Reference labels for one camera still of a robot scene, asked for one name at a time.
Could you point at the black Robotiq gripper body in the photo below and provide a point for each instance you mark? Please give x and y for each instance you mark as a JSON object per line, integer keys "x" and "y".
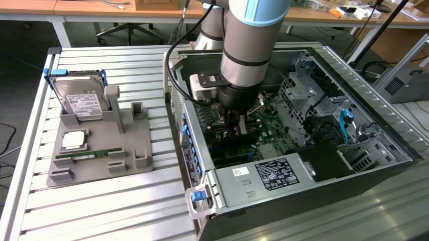
{"x": 239, "y": 100}

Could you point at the graphics card with metal bracket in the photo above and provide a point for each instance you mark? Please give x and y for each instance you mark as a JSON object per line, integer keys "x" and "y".
{"x": 247, "y": 140}

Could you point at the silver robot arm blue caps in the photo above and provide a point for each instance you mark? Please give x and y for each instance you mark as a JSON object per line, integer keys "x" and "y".
{"x": 247, "y": 45}

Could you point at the CPU socket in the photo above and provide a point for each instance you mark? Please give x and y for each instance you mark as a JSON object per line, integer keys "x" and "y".
{"x": 219, "y": 115}

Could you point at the metal socket cover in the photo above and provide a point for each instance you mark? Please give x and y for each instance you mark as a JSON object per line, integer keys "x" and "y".
{"x": 262, "y": 103}

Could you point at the green Dell motherboard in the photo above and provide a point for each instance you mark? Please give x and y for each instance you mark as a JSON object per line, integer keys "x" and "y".
{"x": 271, "y": 125}

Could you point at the black expansion slot blue latch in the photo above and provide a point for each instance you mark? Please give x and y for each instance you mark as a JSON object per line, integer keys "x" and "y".
{"x": 231, "y": 155}

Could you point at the silver chipset heatsink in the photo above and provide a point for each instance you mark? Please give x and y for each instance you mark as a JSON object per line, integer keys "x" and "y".
{"x": 267, "y": 150}

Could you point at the perforated metal drive cage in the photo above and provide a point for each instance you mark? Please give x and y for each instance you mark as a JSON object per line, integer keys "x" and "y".
{"x": 294, "y": 108}

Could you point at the grey power supply with labels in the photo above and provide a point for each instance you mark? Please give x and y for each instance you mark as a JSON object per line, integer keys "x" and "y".
{"x": 234, "y": 190}

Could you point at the black plastic shroud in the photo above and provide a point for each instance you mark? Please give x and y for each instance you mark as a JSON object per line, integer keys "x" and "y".
{"x": 320, "y": 160}

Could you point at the blue case latch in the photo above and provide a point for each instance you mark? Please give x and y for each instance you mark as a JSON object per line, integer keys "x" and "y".
{"x": 198, "y": 195}

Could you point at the grey printed parts rack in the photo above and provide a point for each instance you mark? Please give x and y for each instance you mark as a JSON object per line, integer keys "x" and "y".
{"x": 96, "y": 140}

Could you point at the green RAM stick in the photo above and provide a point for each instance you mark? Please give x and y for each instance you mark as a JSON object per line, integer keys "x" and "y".
{"x": 100, "y": 152}

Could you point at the open black PC case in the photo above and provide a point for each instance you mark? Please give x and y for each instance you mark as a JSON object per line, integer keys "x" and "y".
{"x": 300, "y": 213}

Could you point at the grey metal disk bay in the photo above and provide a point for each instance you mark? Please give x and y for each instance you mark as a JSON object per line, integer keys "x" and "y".
{"x": 369, "y": 153}

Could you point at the black office chair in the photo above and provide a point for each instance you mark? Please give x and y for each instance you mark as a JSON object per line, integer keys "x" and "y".
{"x": 128, "y": 30}

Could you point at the brown cardboard box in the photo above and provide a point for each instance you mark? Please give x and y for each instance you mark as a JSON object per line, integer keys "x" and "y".
{"x": 157, "y": 5}

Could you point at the silver CPU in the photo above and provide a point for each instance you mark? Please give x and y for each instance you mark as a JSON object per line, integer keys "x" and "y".
{"x": 73, "y": 140}

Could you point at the small white box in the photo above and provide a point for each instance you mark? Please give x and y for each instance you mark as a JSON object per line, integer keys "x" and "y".
{"x": 366, "y": 14}

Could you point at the grey metal cabinet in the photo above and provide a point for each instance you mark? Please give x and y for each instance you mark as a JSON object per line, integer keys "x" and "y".
{"x": 411, "y": 85}

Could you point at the black stand pole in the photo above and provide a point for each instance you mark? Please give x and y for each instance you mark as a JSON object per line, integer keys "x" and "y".
{"x": 385, "y": 25}

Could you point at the wooden desk white legs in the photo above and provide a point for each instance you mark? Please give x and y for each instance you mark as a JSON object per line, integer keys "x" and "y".
{"x": 395, "y": 21}
{"x": 33, "y": 10}

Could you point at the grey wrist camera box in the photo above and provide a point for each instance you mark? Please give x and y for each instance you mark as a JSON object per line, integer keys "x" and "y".
{"x": 200, "y": 90}

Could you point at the hard disk with blue bracket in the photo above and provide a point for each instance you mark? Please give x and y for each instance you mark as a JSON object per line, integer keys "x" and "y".
{"x": 83, "y": 100}

